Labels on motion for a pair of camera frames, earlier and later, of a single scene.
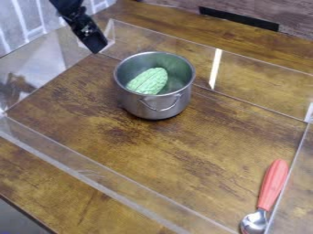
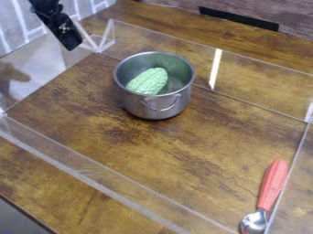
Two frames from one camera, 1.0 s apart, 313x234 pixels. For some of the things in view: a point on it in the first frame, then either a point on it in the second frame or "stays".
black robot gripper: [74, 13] -> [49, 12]
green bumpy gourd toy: [148, 80] stays
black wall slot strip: [238, 18] stays
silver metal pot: [154, 84] stays
